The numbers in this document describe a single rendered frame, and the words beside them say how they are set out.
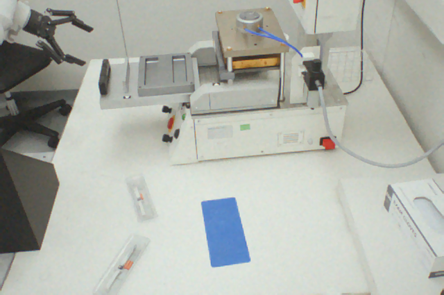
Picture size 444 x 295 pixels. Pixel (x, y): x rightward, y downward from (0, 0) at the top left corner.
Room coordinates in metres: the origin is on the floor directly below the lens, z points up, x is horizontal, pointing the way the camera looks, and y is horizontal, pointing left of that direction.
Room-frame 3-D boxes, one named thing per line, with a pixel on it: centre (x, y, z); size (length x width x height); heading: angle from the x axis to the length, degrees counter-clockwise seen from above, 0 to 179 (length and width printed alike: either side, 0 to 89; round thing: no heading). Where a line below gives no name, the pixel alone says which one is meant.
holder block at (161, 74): (1.30, 0.15, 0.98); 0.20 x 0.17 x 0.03; 4
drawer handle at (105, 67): (1.29, 0.34, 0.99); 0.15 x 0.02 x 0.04; 4
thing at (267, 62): (1.31, -0.11, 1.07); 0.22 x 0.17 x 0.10; 4
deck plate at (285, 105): (1.32, -0.14, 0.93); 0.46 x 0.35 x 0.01; 94
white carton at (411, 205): (0.78, -0.49, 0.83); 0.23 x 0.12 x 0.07; 7
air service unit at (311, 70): (1.11, -0.25, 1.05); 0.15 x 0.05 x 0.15; 4
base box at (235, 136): (1.30, -0.10, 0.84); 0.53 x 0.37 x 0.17; 94
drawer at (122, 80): (1.30, 0.20, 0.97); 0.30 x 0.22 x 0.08; 94
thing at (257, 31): (1.30, -0.14, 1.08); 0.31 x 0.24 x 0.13; 4
